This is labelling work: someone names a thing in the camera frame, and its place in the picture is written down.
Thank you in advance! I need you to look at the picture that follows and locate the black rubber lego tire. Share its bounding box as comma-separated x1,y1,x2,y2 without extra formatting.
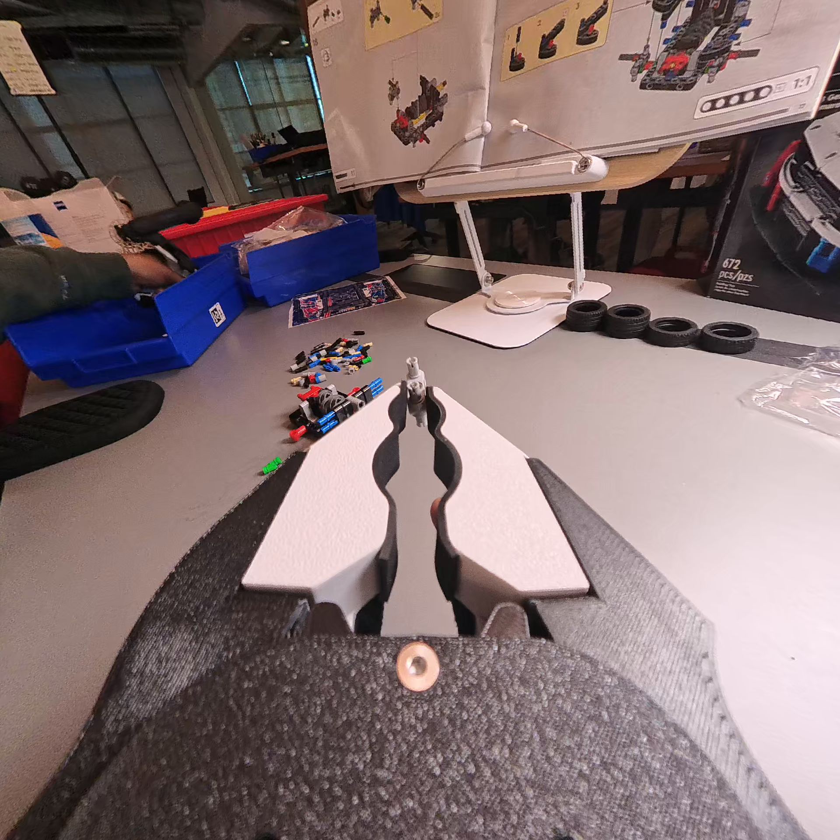
566,300,609,333
604,304,652,340
645,317,700,348
698,321,760,355

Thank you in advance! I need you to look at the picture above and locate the plastic bag of lego parts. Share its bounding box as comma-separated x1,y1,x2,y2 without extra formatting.
233,205,349,260

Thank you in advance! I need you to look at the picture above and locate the pile of small lego pieces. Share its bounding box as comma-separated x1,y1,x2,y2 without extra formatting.
287,326,376,388

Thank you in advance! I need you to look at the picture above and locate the clear plastic bag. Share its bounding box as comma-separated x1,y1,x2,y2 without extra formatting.
738,348,840,439

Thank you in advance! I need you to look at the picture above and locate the blue plastic bin with label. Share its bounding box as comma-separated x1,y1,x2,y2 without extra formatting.
3,252,247,388

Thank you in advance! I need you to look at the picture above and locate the open lego instruction booklet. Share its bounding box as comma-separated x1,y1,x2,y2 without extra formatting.
306,0,833,193

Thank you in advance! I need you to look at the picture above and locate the partly built lego assembly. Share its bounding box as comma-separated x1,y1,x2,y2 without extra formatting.
287,377,385,441

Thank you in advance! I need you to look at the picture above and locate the person's left hand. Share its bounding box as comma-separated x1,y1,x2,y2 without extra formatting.
125,252,188,290

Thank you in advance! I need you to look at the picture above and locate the paper note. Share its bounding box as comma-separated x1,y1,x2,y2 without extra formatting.
0,20,56,97

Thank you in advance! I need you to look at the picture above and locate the white book stand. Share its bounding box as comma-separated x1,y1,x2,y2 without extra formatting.
394,141,690,349

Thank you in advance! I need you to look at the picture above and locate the black lego set box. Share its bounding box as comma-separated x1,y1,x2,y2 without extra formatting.
697,112,840,301

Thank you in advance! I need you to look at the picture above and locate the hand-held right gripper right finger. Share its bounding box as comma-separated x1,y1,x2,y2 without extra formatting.
425,386,590,636

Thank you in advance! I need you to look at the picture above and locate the person's left forearm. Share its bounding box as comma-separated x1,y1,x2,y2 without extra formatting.
0,246,135,326

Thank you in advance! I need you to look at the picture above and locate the wooden desk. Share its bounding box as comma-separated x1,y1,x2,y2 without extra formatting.
246,141,329,198

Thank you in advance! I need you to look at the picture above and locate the lego sticker sheet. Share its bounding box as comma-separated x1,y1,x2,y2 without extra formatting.
287,276,408,329

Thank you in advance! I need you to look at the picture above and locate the red plastic bin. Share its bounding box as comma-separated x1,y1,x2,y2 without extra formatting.
159,194,329,260

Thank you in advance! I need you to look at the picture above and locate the grey lego connector piece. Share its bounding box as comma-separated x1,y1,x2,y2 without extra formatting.
402,356,431,427

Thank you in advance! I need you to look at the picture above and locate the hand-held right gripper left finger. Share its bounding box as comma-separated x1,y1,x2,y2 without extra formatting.
241,384,403,634

